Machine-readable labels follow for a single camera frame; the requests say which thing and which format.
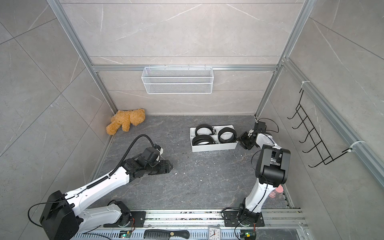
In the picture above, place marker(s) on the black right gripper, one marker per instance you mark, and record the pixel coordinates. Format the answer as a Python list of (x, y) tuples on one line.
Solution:
[(242, 140)]

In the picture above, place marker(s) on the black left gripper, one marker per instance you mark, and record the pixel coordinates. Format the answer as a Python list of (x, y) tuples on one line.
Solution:
[(166, 166)]

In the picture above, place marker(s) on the black belt with silver buckle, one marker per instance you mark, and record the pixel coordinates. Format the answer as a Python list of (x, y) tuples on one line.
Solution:
[(204, 129)]

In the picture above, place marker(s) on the white compartment storage tray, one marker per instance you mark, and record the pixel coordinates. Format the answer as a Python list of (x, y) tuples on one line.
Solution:
[(216, 147)]

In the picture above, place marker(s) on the black belt with dark buckle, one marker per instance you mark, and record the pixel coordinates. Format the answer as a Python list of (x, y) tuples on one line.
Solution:
[(203, 140)]

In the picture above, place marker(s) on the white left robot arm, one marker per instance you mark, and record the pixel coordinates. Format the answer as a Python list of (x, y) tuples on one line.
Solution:
[(64, 215)]

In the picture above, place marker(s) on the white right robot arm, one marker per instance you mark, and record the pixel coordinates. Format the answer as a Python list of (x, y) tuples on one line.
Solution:
[(271, 171)]

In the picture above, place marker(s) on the brown teddy bear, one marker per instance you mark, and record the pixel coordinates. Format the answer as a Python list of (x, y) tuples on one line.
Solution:
[(124, 119)]

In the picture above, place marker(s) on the black comb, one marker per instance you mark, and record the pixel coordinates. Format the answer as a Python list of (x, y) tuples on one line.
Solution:
[(165, 234)]

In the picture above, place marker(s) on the left green circuit board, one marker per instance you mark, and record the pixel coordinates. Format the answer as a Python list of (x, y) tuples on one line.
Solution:
[(125, 234)]

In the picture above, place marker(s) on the green circuit board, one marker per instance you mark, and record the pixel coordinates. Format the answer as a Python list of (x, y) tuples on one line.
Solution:
[(125, 234), (247, 235)]

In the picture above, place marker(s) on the right green circuit board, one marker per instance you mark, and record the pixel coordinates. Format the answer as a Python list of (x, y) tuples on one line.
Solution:
[(247, 235)]

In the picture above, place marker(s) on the small white clock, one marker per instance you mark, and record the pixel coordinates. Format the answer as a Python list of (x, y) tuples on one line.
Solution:
[(214, 233)]

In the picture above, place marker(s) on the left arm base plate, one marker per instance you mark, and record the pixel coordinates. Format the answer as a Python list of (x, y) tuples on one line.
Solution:
[(134, 219)]

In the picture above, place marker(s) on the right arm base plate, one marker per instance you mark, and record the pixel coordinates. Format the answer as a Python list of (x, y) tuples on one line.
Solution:
[(231, 219)]

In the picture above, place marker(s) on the black wire hook rack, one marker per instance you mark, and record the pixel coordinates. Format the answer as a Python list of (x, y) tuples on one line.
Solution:
[(313, 135)]

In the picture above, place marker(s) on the white wire mesh basket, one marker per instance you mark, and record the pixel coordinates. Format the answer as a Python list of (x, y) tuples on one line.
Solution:
[(178, 80)]

